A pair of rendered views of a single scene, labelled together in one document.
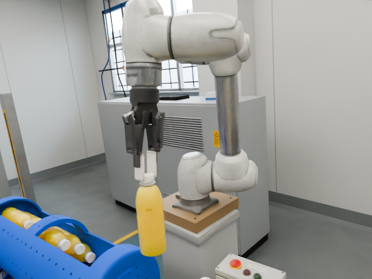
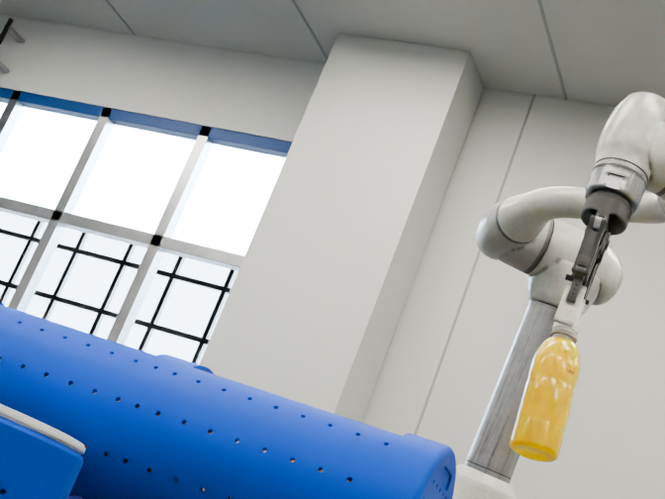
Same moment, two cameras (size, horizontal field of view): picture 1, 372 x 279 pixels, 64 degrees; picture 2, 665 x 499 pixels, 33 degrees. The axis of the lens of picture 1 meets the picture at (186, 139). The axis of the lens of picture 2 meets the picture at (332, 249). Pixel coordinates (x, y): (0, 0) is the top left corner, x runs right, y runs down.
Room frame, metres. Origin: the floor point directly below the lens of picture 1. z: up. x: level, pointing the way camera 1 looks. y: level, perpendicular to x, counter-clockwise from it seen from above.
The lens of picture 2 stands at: (-0.68, 1.01, 0.95)
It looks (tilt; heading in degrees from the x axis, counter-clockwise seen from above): 17 degrees up; 341
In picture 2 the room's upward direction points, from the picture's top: 22 degrees clockwise
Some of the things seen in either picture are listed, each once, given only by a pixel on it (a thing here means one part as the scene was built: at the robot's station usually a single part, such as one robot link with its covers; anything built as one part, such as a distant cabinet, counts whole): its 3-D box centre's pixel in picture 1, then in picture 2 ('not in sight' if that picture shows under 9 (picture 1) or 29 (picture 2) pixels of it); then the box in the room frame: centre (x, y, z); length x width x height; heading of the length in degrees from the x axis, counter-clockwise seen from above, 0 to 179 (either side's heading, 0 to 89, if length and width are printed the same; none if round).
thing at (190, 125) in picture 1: (171, 162); not in sight; (3.27, 0.19, 0.72); 2.15 x 0.54 x 1.45; 44
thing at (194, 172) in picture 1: (195, 174); not in sight; (1.43, -0.03, 1.22); 0.18 x 0.16 x 0.22; 78
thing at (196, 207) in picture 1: (192, 198); not in sight; (1.44, 0.00, 1.08); 0.22 x 0.18 x 0.06; 48
